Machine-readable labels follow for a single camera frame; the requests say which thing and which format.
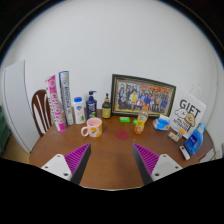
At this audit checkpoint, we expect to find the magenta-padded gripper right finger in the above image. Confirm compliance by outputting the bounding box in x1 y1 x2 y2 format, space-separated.
132 143 184 186

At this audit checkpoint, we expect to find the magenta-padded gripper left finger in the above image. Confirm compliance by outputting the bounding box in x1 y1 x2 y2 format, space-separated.
40 143 92 186

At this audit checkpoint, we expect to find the orange-capped juice bottle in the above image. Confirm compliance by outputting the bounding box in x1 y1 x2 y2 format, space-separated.
134 105 149 136

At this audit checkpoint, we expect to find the white remote control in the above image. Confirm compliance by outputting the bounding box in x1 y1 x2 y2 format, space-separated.
179 145 191 161

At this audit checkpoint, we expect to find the small flat snack packet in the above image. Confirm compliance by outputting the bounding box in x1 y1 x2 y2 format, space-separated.
167 131 181 143

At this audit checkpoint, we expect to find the blue detergent bottle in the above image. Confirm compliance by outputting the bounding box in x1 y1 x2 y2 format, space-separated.
184 122 206 156

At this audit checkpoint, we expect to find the pink mug with orange print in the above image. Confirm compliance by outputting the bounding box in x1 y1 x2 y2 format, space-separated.
80 117 103 138

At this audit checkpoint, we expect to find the flat round red coaster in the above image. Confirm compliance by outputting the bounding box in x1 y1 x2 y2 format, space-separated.
115 129 130 141

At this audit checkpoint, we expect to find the brown wooden chair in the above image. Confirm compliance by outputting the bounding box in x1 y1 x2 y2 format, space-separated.
31 89 53 137

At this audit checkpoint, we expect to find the white lotion bottle blue cap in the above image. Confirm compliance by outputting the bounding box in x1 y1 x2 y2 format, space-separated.
72 96 87 125

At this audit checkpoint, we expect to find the white paper gift bag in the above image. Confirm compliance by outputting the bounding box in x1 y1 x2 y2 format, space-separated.
169 84 207 139

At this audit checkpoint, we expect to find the pink shuttlecock tube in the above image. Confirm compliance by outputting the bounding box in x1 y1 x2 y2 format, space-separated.
44 74 67 133

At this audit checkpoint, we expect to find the white and green shuttlecock tube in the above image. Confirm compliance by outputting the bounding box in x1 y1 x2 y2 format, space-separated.
58 70 75 126

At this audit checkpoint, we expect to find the dark blue pump bottle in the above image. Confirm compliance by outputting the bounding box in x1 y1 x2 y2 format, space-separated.
85 90 98 120

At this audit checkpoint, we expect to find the framed group picture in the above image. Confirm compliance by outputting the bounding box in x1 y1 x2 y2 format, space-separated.
110 73 177 118

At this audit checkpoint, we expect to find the brown pump bottle yellow label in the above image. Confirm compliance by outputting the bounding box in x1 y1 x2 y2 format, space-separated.
101 92 112 120

